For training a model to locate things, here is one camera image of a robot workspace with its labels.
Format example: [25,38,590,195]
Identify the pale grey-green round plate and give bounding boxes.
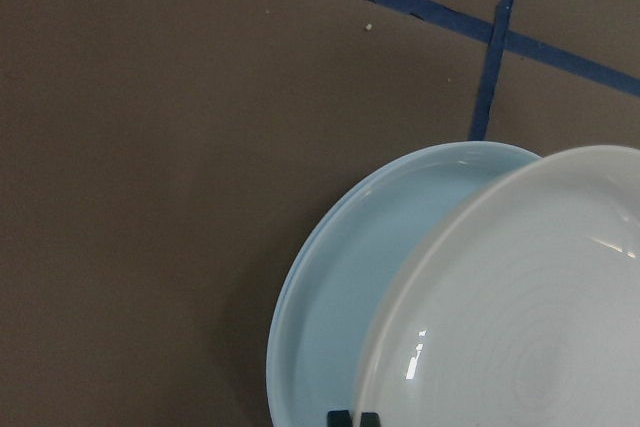
[355,144,640,427]

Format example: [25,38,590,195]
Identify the light blue round plate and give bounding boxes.
[265,140,547,427]

